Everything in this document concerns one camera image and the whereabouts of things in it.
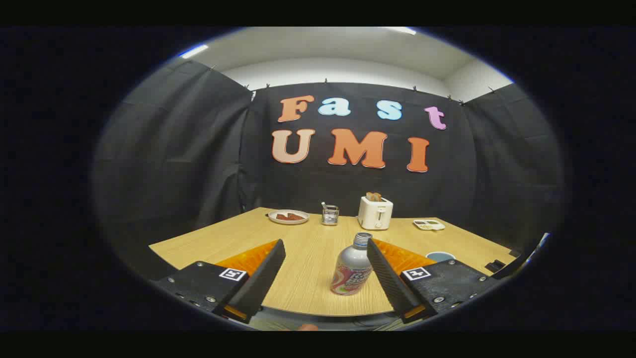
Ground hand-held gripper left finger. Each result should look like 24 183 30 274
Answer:
149 239 287 325

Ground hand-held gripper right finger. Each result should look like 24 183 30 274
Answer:
366 238 503 325

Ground silver juice bottle pink label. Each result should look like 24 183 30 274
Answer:
330 232 373 296

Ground wooden table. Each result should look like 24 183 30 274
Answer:
148 207 517 317

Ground white plate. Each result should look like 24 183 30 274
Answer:
267 210 310 225

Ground white toaster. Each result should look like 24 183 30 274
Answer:
358 196 394 231

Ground black backdrop cloth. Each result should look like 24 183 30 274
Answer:
92 57 564 279

